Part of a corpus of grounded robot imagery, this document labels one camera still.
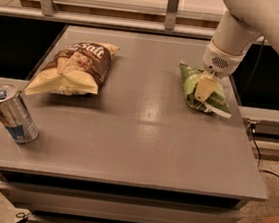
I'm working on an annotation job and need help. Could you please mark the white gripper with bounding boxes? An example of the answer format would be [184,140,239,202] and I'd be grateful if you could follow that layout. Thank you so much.
[195,41,244,103]

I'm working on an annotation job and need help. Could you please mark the green jalapeno chip bag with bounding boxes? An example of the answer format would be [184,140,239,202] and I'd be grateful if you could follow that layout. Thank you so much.
[179,62,231,119]

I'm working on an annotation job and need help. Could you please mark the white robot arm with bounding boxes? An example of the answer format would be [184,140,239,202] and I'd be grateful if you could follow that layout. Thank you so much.
[195,0,279,103]

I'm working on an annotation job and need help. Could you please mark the brown salt chip bag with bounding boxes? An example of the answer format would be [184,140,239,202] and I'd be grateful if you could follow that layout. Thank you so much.
[25,41,120,96]

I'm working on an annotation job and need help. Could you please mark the grey drawer cabinet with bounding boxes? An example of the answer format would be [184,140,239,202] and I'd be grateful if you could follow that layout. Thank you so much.
[0,167,247,223]

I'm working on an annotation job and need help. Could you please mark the silver blue drink can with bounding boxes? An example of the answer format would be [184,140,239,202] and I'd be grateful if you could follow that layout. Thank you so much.
[0,83,39,144]

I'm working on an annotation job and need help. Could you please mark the metal window frame rail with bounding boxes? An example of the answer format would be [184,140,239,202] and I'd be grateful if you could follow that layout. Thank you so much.
[0,0,226,39]

